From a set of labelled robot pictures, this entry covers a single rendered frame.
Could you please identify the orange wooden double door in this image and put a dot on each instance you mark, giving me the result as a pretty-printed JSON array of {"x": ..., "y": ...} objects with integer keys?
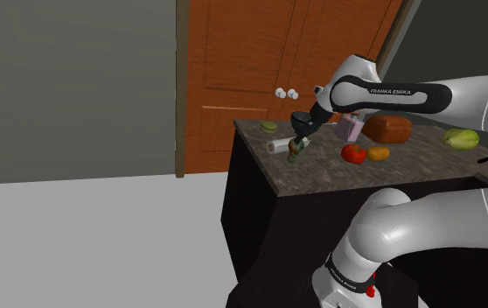
[{"x": 235, "y": 55}]

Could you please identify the green striped melon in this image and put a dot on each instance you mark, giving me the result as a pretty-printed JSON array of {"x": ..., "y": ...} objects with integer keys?
[{"x": 461, "y": 139}]

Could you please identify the orange potato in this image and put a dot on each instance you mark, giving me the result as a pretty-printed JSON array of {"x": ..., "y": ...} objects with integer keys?
[{"x": 378, "y": 153}]

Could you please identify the pink box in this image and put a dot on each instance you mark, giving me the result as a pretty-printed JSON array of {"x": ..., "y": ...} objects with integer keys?
[{"x": 349, "y": 128}]

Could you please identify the dark counter cabinet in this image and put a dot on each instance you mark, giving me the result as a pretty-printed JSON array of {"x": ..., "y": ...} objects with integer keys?
[{"x": 252, "y": 213}]

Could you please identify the green macaron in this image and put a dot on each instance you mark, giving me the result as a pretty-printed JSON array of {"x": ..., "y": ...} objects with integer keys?
[{"x": 268, "y": 126}]

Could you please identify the green brown patterned bottle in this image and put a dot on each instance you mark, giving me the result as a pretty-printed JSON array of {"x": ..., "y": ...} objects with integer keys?
[{"x": 295, "y": 150}]

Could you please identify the dark robot stand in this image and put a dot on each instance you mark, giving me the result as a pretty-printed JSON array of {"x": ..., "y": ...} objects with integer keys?
[{"x": 399, "y": 290}]

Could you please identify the red tomato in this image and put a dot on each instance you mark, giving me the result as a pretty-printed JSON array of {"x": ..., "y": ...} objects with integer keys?
[{"x": 353, "y": 154}]

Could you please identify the white paper roll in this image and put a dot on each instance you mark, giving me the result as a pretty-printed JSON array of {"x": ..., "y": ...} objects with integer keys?
[{"x": 279, "y": 146}]

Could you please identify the brown bread loaf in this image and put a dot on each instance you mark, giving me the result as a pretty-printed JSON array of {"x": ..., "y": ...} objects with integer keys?
[{"x": 388, "y": 129}]

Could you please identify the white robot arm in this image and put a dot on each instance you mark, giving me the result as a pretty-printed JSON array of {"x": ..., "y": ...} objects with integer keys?
[{"x": 401, "y": 232}]

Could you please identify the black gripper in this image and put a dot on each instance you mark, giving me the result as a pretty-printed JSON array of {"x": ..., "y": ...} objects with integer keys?
[{"x": 306, "y": 121}]

